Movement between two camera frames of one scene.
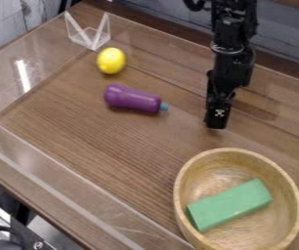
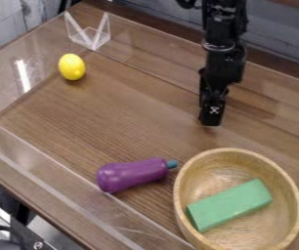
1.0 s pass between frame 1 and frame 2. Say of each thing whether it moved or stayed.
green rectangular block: stayed
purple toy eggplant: moved
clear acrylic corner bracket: stayed
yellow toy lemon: moved
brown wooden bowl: stayed
